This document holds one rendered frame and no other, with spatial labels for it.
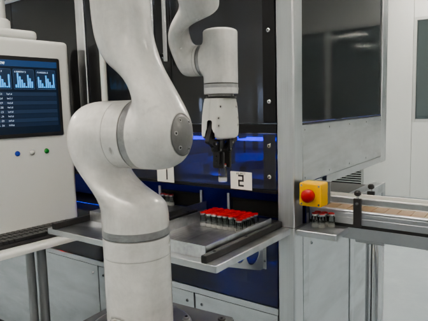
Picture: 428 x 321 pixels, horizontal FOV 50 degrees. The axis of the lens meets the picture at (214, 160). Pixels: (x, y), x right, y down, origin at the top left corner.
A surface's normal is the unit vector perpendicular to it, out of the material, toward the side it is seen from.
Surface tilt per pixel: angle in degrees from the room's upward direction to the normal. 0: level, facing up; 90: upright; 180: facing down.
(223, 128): 95
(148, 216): 81
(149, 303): 90
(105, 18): 94
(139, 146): 106
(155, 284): 90
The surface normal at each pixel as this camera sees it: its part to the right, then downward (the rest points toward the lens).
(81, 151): -0.33, 0.18
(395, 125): -0.58, 0.11
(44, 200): 0.75, 0.06
